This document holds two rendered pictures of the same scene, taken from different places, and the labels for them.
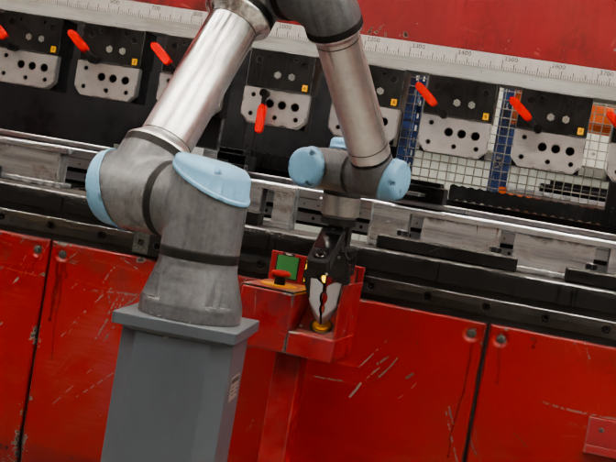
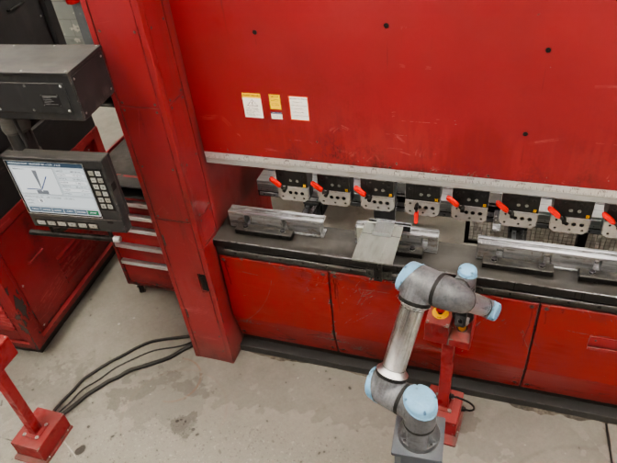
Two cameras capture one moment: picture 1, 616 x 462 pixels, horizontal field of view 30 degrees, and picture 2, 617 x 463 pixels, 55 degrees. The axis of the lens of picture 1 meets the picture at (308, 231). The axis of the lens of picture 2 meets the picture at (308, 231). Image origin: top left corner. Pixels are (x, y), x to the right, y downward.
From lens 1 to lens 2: 180 cm
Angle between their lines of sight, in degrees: 37
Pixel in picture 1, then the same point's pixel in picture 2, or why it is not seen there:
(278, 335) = (443, 340)
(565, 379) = (577, 323)
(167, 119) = (394, 367)
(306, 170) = not seen: hidden behind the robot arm
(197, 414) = not seen: outside the picture
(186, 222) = (414, 426)
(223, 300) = (432, 441)
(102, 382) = (364, 318)
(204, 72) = (406, 343)
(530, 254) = (560, 262)
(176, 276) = (413, 440)
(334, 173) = not seen: hidden behind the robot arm
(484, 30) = (532, 173)
